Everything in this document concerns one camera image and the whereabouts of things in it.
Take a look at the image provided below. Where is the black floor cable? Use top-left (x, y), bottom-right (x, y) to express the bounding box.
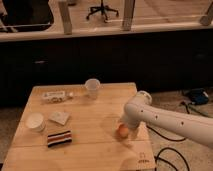
top-left (146, 101), bottom-right (213, 171)

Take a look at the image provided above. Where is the wooden post left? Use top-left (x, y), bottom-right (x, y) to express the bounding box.
top-left (58, 0), bottom-right (72, 35)

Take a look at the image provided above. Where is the wooden post middle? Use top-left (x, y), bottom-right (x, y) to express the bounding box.
top-left (122, 0), bottom-right (135, 31)

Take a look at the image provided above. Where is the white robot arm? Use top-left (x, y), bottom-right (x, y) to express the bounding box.
top-left (121, 91), bottom-right (213, 149)

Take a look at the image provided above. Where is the blue black floor device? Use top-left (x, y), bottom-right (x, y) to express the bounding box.
top-left (182, 88), bottom-right (209, 105)

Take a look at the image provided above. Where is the wooden post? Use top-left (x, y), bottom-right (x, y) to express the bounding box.
top-left (199, 2), bottom-right (213, 26)
top-left (58, 0), bottom-right (72, 35)
top-left (122, 0), bottom-right (135, 31)

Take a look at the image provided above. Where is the white snack package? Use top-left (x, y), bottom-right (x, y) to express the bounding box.
top-left (42, 91), bottom-right (74, 103)

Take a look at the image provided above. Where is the wooden post right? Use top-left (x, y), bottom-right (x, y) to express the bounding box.
top-left (199, 2), bottom-right (213, 26)

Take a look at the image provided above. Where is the red yellow apple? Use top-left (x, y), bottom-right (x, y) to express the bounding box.
top-left (116, 124), bottom-right (129, 138)

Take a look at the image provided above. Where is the dark cabinet upper left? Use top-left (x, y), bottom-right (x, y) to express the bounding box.
top-left (0, 0), bottom-right (54, 32)

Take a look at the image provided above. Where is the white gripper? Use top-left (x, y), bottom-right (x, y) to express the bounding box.
top-left (120, 114), bottom-right (140, 137)

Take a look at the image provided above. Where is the clear plastic cup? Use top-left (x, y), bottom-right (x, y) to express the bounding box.
top-left (85, 78), bottom-right (100, 99)

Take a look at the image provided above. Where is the black office chair base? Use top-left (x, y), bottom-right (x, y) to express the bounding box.
top-left (86, 3), bottom-right (119, 22)

